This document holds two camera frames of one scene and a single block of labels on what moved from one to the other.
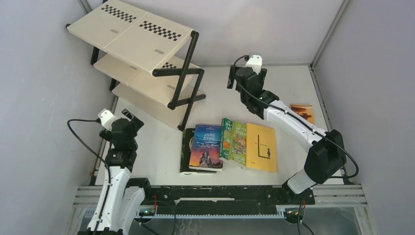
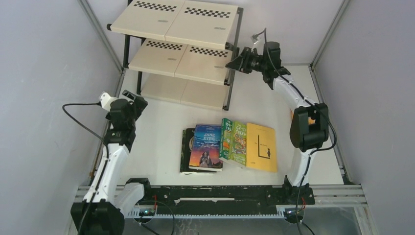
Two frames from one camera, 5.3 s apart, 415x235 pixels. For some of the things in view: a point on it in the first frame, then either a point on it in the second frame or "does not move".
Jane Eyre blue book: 205,151 does not move
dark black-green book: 188,137 does not move
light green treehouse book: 238,149 does not move
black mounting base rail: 224,199 does not move
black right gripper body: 261,77 -> 258,63
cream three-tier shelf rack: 148,56 -> 179,48
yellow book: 261,148 does not move
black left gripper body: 135,125 -> 136,107
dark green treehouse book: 225,133 does not move
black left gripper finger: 128,113 -> 128,94
